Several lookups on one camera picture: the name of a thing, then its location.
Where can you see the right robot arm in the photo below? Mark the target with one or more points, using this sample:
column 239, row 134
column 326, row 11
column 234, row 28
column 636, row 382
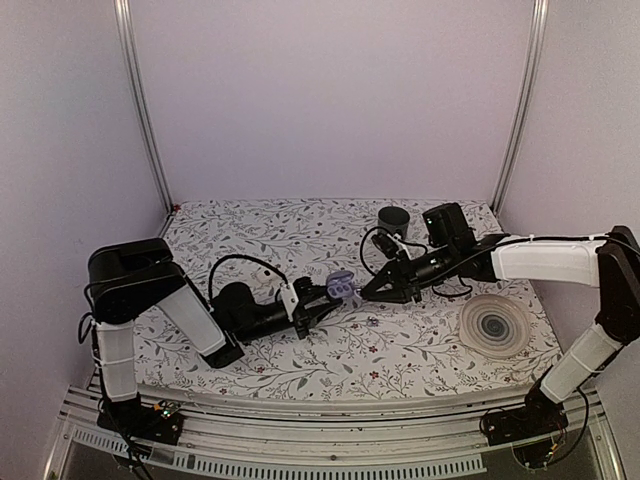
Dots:
column 608, row 262

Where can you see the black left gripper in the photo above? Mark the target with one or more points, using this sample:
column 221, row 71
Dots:
column 306, row 295

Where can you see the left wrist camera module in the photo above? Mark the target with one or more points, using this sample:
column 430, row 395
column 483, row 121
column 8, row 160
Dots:
column 290, row 300

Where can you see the aluminium front rail frame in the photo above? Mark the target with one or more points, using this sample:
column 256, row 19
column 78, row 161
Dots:
column 230, row 437

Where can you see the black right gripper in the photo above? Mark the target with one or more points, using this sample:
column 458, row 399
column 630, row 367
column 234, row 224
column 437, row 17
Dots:
column 405, row 281

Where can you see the swirl patterned glass plate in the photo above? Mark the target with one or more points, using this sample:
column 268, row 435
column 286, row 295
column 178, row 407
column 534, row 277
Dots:
column 494, row 326

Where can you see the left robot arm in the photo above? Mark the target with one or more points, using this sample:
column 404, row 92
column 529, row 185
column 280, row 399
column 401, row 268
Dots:
column 126, row 280

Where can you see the floral patterned table mat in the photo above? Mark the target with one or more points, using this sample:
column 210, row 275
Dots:
column 414, row 352

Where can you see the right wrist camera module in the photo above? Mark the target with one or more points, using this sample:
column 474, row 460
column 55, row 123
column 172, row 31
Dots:
column 391, row 245

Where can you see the dark grey ceramic mug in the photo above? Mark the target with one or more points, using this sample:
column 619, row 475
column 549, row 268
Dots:
column 394, row 219

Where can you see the dark purple earbud case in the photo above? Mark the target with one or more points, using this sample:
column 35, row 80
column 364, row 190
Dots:
column 340, row 285

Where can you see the aluminium corner post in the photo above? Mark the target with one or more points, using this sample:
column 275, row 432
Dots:
column 532, row 61
column 127, row 39

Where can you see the left aluminium corner post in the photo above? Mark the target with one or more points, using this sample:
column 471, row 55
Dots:
column 127, row 39

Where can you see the right aluminium corner post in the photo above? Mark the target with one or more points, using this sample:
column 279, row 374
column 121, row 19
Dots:
column 532, row 61

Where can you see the white earbud charging case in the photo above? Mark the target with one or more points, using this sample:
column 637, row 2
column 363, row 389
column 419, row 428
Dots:
column 265, row 277

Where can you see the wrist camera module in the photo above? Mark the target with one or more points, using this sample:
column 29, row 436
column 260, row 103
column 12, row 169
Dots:
column 391, row 245
column 290, row 300

